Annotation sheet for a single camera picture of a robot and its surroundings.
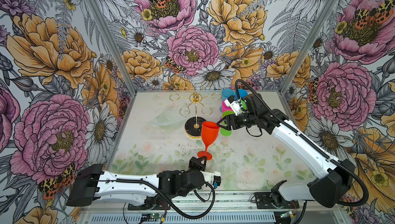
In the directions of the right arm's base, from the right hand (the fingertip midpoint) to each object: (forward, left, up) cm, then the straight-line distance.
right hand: (222, 128), depth 73 cm
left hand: (-9, +10, -10) cm, 17 cm away
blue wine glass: (+31, -17, -9) cm, 36 cm away
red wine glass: (-2, +6, 0) cm, 7 cm away
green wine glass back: (+13, -4, -24) cm, 28 cm away
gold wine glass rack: (+14, +15, -20) cm, 28 cm away
